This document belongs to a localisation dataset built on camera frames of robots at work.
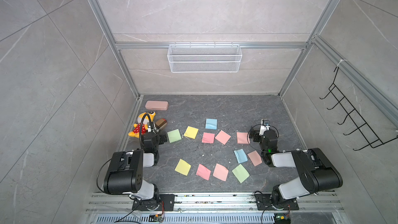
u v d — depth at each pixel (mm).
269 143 699
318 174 446
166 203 733
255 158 862
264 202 731
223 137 957
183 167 845
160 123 991
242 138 980
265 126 784
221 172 831
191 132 986
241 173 822
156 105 1123
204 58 1004
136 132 927
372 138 599
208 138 960
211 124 1013
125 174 445
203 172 832
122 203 746
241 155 887
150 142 713
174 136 958
